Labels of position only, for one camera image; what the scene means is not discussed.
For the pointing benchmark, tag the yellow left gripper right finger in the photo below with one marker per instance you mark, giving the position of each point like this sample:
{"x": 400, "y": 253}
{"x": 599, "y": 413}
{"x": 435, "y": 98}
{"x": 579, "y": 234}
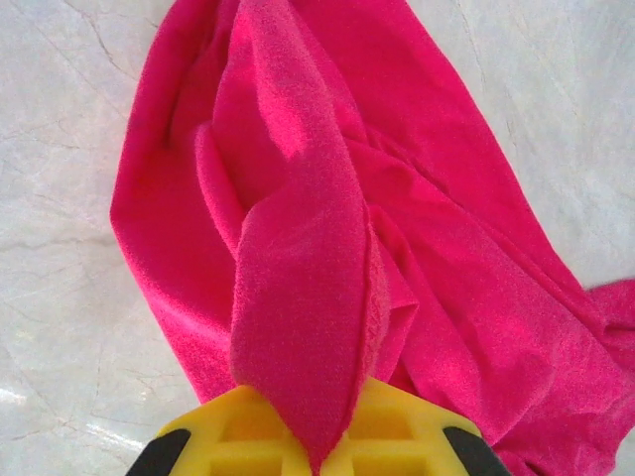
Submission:
{"x": 397, "y": 446}

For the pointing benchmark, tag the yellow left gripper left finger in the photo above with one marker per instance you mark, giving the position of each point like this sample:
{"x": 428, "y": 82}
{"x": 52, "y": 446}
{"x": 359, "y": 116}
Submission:
{"x": 233, "y": 436}

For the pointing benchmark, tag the pink-red t-shirt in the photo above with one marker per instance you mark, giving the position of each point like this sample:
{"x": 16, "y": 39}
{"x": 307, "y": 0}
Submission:
{"x": 307, "y": 297}

